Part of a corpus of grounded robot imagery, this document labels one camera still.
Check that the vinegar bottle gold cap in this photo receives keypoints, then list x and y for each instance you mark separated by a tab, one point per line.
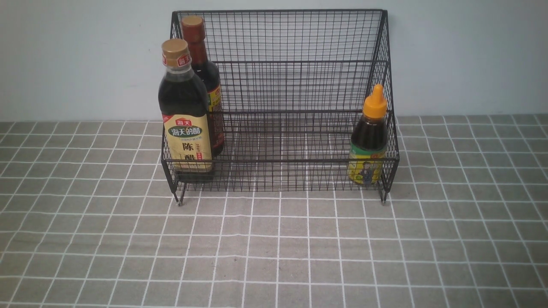
182	98

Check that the black wire mesh rack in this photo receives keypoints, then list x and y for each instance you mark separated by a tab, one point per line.
293	84

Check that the soy sauce bottle red neck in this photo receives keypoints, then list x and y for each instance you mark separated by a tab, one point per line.
193	31

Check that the small bottle orange cap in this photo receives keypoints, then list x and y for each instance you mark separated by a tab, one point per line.
368	140

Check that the grey checkered tablecloth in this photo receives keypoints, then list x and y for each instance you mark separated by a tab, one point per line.
88	221

